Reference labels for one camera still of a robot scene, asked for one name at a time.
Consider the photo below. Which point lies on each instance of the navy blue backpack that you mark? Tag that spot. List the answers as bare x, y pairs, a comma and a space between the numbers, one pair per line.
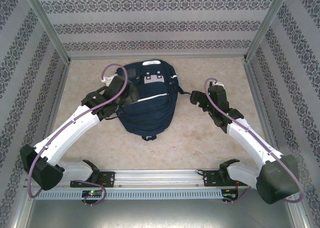
147, 112

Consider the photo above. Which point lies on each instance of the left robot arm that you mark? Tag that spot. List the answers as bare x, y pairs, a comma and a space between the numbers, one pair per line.
72, 127

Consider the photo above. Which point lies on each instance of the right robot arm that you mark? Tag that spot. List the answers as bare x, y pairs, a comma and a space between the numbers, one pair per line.
252, 140

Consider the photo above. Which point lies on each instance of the aluminium rear bar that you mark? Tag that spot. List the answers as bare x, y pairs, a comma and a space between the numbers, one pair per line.
87, 56

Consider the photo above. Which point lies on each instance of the small control circuit board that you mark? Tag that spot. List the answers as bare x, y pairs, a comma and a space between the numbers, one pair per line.
92, 193
230, 193

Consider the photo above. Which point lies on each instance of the grey metal sheet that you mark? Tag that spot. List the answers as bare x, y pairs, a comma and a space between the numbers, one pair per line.
160, 213

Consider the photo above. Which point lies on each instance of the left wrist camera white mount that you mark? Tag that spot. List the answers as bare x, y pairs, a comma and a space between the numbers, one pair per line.
107, 79

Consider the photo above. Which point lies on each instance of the aluminium side rail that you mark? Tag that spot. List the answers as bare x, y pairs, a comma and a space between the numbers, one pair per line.
61, 87
254, 87

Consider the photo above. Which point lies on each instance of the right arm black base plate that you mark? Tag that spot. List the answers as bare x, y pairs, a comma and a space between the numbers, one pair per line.
208, 179

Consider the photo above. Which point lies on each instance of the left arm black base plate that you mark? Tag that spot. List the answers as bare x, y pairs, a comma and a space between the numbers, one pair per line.
110, 179

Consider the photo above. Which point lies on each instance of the aluminium mounting rail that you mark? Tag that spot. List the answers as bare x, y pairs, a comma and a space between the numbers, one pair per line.
160, 178

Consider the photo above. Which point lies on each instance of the aluminium frame post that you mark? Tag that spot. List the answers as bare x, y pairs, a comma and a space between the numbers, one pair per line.
267, 25
45, 25

